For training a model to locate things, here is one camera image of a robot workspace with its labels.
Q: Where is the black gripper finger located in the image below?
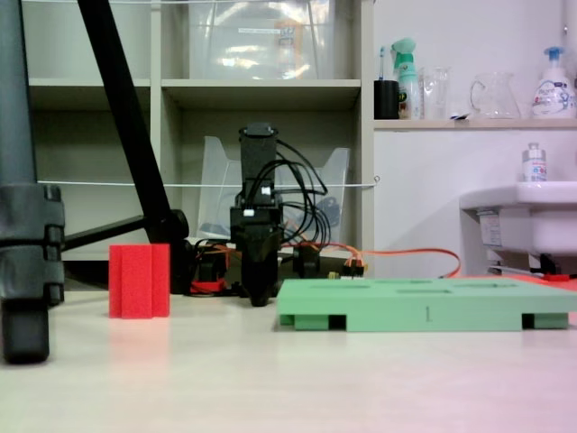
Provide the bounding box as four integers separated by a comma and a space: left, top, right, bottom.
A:
241, 242, 262, 309
259, 233, 280, 308

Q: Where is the thin orange cable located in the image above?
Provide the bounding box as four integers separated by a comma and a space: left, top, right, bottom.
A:
279, 242, 462, 280

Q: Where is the white blue soap bottle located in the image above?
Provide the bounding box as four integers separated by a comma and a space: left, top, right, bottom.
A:
529, 45, 577, 120

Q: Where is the clear plastic storage box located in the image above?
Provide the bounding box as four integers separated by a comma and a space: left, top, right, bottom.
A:
188, 0, 337, 81

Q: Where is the black tripod brace bar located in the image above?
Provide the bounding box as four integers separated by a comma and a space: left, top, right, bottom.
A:
62, 215, 151, 252

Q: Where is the clear plastic file tray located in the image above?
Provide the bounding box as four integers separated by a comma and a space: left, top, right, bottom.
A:
196, 134, 352, 248

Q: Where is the green shape hole board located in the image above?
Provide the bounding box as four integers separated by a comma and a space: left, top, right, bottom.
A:
275, 277, 577, 333

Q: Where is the black cup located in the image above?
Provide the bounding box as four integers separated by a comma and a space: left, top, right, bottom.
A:
373, 79, 401, 121

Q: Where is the small clear sanitizer bottle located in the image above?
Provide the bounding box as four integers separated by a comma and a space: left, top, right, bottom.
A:
521, 142, 549, 184

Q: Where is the white sink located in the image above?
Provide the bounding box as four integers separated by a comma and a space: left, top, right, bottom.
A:
458, 180, 577, 272

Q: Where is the black gripper cable bundle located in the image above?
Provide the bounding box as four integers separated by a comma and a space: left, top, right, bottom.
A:
254, 138, 333, 247

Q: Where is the red cross columnar block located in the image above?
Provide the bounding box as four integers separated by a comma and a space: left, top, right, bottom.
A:
108, 243, 171, 320

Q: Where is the clear glass pitcher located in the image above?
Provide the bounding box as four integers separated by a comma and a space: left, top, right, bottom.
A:
469, 71, 521, 121

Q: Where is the grey tripod leg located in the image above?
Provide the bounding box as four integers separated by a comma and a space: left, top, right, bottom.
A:
0, 0, 65, 364

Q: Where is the beige shelf unit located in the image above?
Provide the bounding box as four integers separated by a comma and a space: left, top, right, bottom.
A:
20, 0, 376, 274

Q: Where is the clear glass beaker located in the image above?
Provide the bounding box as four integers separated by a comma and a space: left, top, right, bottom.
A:
420, 66, 453, 121

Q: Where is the orange foam mat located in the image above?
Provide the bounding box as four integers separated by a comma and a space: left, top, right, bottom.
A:
462, 272, 577, 284

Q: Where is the green spray bottle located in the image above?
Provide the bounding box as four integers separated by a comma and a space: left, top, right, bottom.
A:
389, 37, 426, 121

